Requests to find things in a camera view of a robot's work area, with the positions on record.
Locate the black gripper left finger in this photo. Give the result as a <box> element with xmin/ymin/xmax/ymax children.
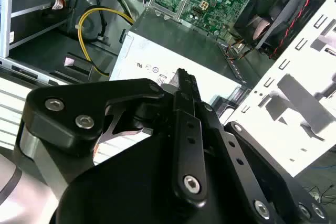
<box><xmin>25</xmin><ymin>68</ymin><xmax>209</xmax><ymax>211</ymax></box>

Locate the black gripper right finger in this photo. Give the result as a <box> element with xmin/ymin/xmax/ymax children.
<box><xmin>194</xmin><ymin>76</ymin><xmax>331</xmax><ymax>224</ymax></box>

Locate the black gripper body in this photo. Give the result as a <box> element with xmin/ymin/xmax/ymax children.
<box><xmin>54</xmin><ymin>97</ymin><xmax>266</xmax><ymax>224</ymax></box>

